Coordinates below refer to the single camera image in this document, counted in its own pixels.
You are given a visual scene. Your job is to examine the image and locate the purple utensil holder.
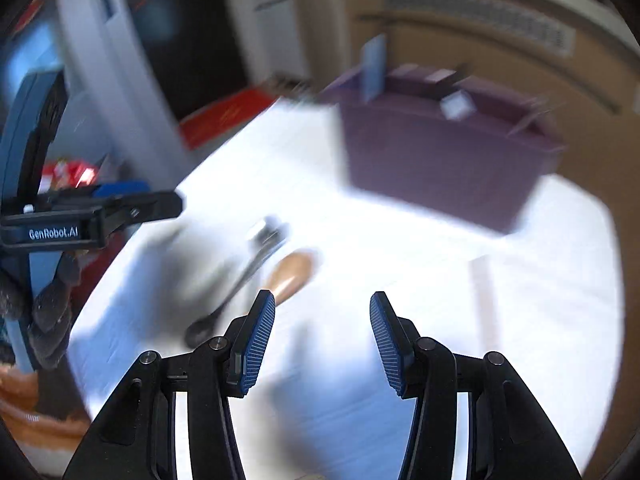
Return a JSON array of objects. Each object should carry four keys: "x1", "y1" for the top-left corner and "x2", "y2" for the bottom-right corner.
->
[{"x1": 320, "y1": 62, "x2": 568, "y2": 235}]

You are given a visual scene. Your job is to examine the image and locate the red doormat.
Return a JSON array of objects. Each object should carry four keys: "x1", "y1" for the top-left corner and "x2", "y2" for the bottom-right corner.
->
[{"x1": 180, "y1": 85, "x2": 278, "y2": 151}]

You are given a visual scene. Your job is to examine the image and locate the wooden chopstick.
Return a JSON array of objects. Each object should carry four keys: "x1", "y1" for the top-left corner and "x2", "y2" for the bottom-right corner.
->
[
  {"x1": 507, "y1": 100, "x2": 551, "y2": 136},
  {"x1": 470, "y1": 255, "x2": 498, "y2": 321}
]

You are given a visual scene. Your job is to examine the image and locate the blue plastic spoon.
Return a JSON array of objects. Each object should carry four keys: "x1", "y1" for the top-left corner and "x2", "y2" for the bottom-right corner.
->
[{"x1": 361, "y1": 35, "x2": 388, "y2": 103}]

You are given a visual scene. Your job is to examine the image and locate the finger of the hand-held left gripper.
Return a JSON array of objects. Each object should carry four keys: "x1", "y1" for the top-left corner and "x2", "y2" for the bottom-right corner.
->
[
  {"x1": 102, "y1": 189, "x2": 185, "y2": 236},
  {"x1": 92, "y1": 181, "x2": 151, "y2": 199}
]

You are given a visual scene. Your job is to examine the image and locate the black-handled steel spoon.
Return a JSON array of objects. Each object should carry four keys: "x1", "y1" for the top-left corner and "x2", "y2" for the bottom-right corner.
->
[{"x1": 425, "y1": 62, "x2": 473, "y2": 101}]

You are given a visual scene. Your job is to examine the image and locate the long white vent grille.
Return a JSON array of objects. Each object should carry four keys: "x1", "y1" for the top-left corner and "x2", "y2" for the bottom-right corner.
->
[{"x1": 382, "y1": 0, "x2": 573, "y2": 56}]

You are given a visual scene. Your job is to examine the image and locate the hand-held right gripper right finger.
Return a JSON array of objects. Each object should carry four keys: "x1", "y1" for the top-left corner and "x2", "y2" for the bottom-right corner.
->
[{"x1": 369, "y1": 291, "x2": 583, "y2": 480}]

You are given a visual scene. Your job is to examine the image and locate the red bag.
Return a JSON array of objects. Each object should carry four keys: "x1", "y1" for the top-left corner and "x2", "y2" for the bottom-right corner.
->
[{"x1": 42, "y1": 157, "x2": 101, "y2": 191}]

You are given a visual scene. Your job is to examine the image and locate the wooden spoon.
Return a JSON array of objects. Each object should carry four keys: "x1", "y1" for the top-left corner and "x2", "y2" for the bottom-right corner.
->
[{"x1": 267, "y1": 252, "x2": 316, "y2": 306}]

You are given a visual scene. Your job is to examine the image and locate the white towel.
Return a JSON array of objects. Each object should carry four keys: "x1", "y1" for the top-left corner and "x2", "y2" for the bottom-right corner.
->
[{"x1": 67, "y1": 95, "x2": 626, "y2": 480}]

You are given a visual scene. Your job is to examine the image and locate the white ceramic spoon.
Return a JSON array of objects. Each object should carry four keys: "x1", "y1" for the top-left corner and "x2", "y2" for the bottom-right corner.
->
[{"x1": 440, "y1": 92, "x2": 476, "y2": 121}]

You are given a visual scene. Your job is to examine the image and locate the black door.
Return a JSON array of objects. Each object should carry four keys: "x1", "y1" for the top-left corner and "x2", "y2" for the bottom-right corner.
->
[{"x1": 115, "y1": 0, "x2": 248, "y2": 116}]

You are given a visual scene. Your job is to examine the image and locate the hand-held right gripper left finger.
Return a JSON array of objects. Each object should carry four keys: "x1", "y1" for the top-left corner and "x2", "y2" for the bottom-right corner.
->
[{"x1": 62, "y1": 289, "x2": 277, "y2": 480}]

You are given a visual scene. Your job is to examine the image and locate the person's left hand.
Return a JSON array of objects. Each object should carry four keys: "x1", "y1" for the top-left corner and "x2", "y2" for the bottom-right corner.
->
[{"x1": 27, "y1": 257, "x2": 83, "y2": 372}]

